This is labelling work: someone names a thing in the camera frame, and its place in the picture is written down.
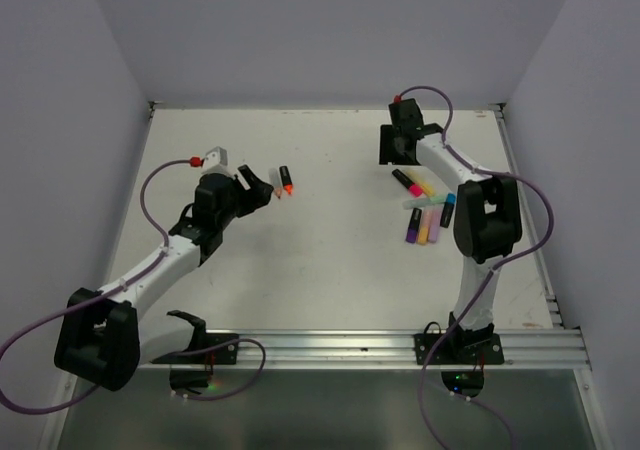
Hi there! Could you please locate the pastel orange highlighter body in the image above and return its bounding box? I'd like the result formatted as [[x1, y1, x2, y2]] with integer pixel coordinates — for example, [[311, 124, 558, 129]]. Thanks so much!
[[269, 168, 283, 199]]

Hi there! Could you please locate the black neon orange highlighter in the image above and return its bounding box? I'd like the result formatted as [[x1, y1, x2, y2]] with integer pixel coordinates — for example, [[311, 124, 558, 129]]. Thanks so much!
[[279, 165, 294, 196]]

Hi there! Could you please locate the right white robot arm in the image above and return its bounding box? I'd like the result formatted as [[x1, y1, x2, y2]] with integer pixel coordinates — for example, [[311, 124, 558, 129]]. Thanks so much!
[[379, 96, 522, 363]]

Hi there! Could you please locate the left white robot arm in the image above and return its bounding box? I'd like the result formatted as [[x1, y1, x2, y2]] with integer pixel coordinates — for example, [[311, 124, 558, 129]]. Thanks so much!
[[54, 165, 273, 391]]

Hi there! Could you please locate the black neon pink highlighter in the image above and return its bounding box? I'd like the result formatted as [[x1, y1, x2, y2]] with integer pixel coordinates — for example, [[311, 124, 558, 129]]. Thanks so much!
[[392, 169, 423, 197]]

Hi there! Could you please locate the pastel green highlighter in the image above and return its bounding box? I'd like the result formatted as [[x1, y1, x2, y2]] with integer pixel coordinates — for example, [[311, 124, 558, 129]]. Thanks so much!
[[402, 195, 447, 210]]

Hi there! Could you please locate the pastel yellow highlighter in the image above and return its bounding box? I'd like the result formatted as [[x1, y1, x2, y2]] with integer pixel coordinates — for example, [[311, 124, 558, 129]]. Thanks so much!
[[416, 209, 433, 245]]

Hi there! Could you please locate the pastel pink highlighter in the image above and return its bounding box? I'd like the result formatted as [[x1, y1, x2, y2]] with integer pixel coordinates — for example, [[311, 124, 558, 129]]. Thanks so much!
[[427, 206, 443, 244]]

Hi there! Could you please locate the black blue highlighter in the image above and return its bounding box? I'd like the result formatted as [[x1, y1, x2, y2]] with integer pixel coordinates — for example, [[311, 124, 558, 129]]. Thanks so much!
[[440, 193, 456, 228]]

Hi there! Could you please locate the purple highlighter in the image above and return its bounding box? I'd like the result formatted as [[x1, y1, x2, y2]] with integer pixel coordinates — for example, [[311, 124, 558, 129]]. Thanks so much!
[[405, 208, 422, 244]]

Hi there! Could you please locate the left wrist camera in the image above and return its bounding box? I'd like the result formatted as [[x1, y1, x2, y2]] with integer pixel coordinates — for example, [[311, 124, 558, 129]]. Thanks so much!
[[201, 146, 233, 178]]

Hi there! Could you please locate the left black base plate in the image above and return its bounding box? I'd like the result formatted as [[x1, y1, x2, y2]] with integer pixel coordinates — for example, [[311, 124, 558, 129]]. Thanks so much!
[[143, 310, 239, 395]]

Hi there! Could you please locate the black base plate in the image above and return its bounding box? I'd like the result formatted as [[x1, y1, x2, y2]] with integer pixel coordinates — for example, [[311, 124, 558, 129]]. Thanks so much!
[[143, 310, 239, 395], [429, 324, 505, 399]]

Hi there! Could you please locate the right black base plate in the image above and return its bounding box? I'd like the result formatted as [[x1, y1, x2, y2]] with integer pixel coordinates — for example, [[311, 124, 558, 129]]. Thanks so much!
[[429, 324, 505, 399]]

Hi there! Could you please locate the aluminium rail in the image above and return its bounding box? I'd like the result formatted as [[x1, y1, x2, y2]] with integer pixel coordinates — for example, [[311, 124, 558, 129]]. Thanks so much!
[[203, 329, 590, 370]]

